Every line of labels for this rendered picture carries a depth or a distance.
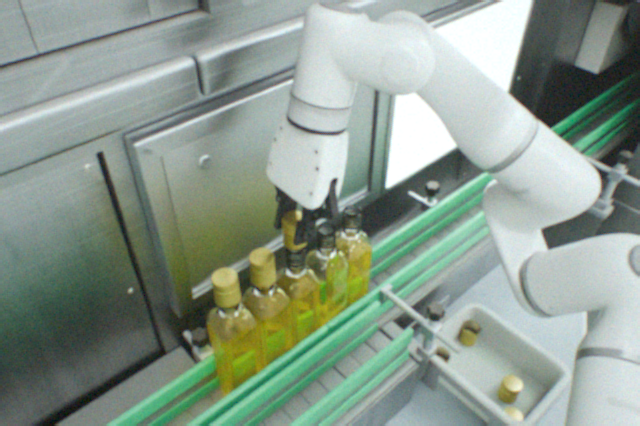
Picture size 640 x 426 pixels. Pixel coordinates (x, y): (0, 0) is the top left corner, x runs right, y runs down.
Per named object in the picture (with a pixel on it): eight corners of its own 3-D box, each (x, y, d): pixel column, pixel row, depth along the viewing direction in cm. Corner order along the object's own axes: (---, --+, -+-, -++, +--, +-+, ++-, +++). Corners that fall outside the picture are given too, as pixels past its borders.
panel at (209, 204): (492, 118, 133) (529, -26, 111) (503, 123, 132) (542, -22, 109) (170, 308, 89) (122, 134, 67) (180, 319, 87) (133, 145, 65)
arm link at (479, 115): (488, 184, 63) (347, 73, 59) (473, 142, 74) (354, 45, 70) (546, 132, 59) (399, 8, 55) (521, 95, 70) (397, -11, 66)
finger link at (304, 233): (300, 202, 70) (291, 244, 73) (316, 214, 68) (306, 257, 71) (318, 197, 72) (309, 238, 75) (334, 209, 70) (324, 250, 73)
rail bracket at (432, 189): (411, 216, 122) (418, 168, 113) (434, 232, 118) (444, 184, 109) (399, 224, 120) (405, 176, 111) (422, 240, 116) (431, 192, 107)
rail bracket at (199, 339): (202, 353, 95) (191, 305, 86) (224, 380, 91) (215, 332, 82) (183, 366, 93) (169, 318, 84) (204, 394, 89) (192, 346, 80)
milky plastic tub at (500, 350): (465, 323, 115) (473, 297, 109) (563, 396, 102) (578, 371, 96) (411, 371, 106) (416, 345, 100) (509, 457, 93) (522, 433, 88)
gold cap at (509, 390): (520, 396, 100) (527, 383, 97) (509, 408, 99) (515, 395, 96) (504, 383, 102) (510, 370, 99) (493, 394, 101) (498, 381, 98)
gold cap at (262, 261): (265, 264, 78) (264, 243, 75) (281, 278, 76) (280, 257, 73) (245, 277, 76) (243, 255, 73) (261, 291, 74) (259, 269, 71)
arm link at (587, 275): (589, 389, 68) (603, 290, 75) (703, 387, 57) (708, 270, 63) (510, 339, 65) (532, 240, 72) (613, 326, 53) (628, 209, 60)
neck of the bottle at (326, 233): (326, 242, 85) (327, 219, 81) (339, 252, 83) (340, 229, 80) (312, 251, 83) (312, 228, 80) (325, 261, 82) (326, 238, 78)
